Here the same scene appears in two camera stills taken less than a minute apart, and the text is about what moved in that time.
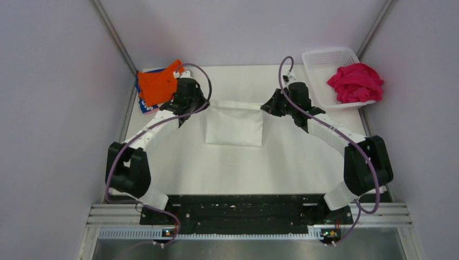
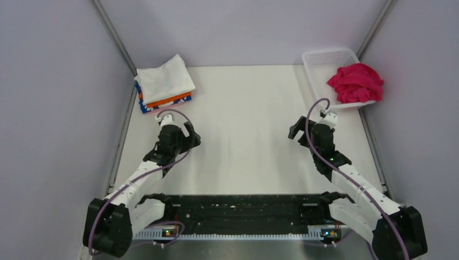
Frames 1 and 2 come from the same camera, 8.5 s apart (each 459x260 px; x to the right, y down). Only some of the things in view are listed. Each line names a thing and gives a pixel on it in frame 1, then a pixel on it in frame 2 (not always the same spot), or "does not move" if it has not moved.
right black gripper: [272, 105] → [295, 129]
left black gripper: [203, 100] → [191, 141]
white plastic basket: [321, 66] does not move
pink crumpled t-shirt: [357, 83] does not move
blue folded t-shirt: [144, 106] does not move
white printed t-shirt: [234, 123] → [160, 82]
